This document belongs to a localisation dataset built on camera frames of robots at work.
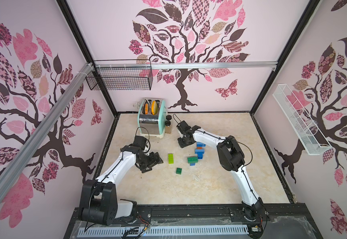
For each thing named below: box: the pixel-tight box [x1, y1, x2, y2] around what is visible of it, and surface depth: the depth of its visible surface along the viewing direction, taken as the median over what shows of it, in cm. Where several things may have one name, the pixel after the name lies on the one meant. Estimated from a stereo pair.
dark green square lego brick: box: [175, 167, 182, 175], surface depth 89 cm
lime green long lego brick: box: [168, 153, 174, 165], surface depth 96 cm
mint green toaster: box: [137, 97, 168, 139], surface depth 100 cm
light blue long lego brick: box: [194, 148, 205, 155], surface depth 97 cm
